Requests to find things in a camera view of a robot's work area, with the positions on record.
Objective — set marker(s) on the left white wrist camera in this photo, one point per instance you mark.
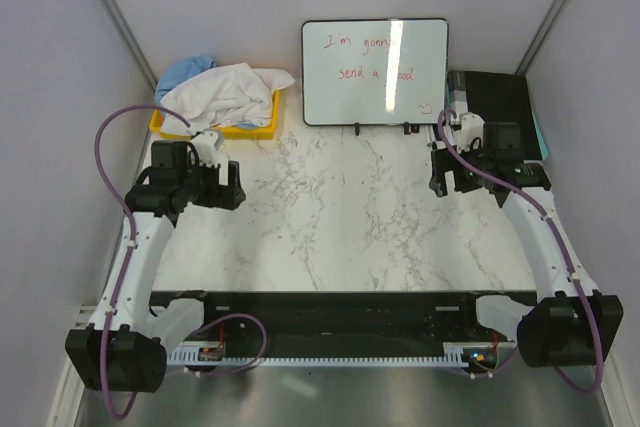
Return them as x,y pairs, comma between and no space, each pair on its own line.
204,147

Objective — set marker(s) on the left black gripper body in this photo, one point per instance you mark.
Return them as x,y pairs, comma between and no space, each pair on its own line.
204,186

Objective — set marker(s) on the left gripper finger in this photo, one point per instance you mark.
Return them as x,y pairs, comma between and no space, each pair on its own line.
233,174
231,197

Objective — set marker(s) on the white long sleeve shirt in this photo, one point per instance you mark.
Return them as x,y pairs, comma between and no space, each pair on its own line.
228,96

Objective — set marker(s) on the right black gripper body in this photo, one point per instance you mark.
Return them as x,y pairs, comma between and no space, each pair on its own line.
466,180

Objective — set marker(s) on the yellow plastic bin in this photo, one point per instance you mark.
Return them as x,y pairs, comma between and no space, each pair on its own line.
170,125

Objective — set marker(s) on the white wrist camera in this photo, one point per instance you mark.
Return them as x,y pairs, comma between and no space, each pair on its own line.
468,129
204,147

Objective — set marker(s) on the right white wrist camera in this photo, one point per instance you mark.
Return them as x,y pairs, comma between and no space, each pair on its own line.
468,129

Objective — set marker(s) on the blue long sleeve shirt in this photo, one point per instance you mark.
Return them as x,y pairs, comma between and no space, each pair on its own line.
181,71

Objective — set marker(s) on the whiteboard with red writing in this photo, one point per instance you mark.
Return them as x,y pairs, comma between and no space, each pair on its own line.
374,72

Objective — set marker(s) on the white slotted cable duct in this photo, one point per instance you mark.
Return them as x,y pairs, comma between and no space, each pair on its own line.
198,354

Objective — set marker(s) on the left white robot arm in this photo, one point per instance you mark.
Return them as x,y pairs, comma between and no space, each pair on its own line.
124,346

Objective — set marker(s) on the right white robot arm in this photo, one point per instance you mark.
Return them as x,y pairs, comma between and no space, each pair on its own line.
572,323

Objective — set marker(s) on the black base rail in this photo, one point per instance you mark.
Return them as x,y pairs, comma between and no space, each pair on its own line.
445,316

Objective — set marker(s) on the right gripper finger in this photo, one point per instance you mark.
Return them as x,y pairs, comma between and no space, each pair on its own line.
438,182
442,160

